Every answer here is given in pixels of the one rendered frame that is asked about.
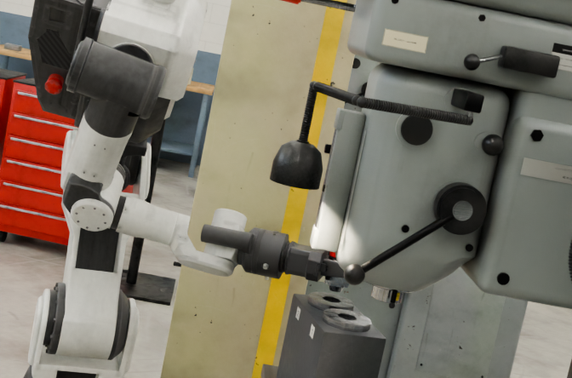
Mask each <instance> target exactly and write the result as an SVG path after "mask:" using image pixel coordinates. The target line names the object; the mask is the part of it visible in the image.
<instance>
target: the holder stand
mask: <svg viewBox="0 0 572 378"><path fill-rule="evenodd" d="M385 344H386V338H385V337H384V336H383V334H382V333H381V332H380V331H379V330H378V329H377V328H376V327H375V326H374V325H373V324H372V323H371V321H370V319H369V318H367V317H365V316H364V315H363V314H362V313H361V312H360V311H359V310H358V309H357V308H356V307H355V306H354V303H353V301H351V300H349V299H347V298H345V297H343V296H340V295H335V294H330V293H326V292H312V293H310V294H309V295H300V294H294V295H293V299H292V303H291V308H290V311H289V319H288V323H287V328H286V332H285V336H284V340H283V348H282V352H281V357H280V361H279V365H278V369H277V377H276V378H378V374H379V371H380V364H381V360H382V356H383V352H384V348H385Z"/></svg>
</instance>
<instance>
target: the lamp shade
mask: <svg viewBox="0 0 572 378"><path fill-rule="evenodd" d="M322 174H323V162H322V154H321V152H320V151H319V150H318V149H317V148H316V147H315V146H314V145H313V144H311V143H309V141H301V140H291V141H289V142H287V143H285V144H283V145H281V147H280V148H279V150H278V152H277V155H276V156H275V158H274V159H273V162H272V170H271V174H270V180H272V181H274V182H277V183H279V184H282V185H285V186H292V187H296V188H300V189H307V190H317V189H319V187H320V182H321V178H322Z"/></svg>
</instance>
